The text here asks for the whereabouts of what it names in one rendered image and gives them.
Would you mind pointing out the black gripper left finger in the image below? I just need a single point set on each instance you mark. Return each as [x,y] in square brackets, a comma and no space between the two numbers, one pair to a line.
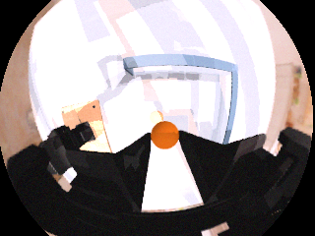
[128,167]

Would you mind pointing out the clear l-shaped low wall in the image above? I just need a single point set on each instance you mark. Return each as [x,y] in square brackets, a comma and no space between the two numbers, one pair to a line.
[223,91]

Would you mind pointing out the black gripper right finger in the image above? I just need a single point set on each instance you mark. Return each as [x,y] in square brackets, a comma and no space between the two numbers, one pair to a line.
[211,162]

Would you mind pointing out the orange ball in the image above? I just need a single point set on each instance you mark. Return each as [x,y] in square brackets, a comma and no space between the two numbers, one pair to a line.
[165,135]

